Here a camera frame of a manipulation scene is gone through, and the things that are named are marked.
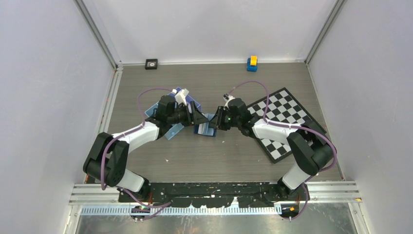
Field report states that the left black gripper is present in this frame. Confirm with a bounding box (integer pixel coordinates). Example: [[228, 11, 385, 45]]
[[168, 101, 208, 127]]

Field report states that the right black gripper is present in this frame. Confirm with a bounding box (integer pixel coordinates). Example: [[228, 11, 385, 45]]
[[206, 106, 241, 131]]

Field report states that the blue card holder wallet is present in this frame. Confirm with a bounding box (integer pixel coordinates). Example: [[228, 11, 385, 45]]
[[193, 113, 217, 137]]

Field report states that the blue three-compartment organizer tray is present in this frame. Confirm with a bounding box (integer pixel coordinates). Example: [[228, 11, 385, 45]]
[[145, 87, 201, 140]]

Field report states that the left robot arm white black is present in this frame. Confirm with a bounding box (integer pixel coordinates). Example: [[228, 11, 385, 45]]
[[83, 95, 208, 202]]

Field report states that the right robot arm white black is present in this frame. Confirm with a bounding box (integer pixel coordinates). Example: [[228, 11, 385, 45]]
[[209, 98, 337, 200]]

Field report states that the blue and yellow toy car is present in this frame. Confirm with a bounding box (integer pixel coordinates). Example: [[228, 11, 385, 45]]
[[246, 56, 258, 72]]

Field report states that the black and white checkerboard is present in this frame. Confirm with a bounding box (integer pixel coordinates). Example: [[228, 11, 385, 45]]
[[256, 87, 316, 164]]

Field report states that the small black square box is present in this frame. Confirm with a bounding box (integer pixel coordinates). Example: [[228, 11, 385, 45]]
[[145, 58, 158, 70]]

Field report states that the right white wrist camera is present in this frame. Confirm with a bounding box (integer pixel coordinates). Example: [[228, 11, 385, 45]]
[[223, 93, 235, 109]]

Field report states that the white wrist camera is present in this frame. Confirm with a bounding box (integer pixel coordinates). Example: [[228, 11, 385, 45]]
[[223, 93, 235, 109], [172, 88, 189, 106]]

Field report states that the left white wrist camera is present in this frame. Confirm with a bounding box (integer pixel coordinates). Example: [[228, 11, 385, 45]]
[[172, 88, 189, 106]]

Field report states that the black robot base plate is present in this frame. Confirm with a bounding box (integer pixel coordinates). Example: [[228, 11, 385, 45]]
[[117, 182, 309, 208]]

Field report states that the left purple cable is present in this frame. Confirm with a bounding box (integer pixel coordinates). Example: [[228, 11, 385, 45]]
[[100, 88, 173, 207]]

